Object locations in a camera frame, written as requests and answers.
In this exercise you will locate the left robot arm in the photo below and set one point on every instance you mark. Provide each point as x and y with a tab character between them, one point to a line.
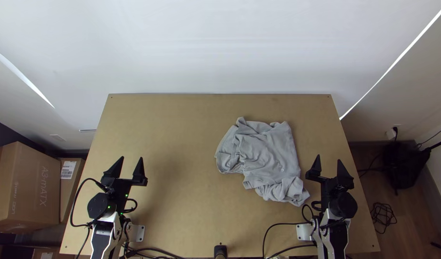
105	234

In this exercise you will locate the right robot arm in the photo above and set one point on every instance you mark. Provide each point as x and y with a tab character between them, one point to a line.
333	234

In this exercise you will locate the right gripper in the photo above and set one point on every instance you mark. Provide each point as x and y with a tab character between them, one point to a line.
331	189

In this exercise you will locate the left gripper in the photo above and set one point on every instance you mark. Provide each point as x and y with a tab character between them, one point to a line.
118	189

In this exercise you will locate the large cardboard box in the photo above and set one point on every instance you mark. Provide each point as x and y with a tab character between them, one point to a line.
22	187

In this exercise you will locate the black bag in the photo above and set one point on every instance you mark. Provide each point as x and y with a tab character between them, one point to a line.
404	165

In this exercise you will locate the black camera stand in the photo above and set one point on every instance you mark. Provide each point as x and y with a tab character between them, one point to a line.
438	144

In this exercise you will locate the low cardboard box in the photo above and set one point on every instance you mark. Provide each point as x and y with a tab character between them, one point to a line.
11	253

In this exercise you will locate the small labelled cardboard box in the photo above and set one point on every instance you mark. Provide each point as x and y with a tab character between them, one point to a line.
71	190

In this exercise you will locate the grey t-shirt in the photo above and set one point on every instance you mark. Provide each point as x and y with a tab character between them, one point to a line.
267	154

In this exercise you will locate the white wall socket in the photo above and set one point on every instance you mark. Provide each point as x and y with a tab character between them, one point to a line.
391	133

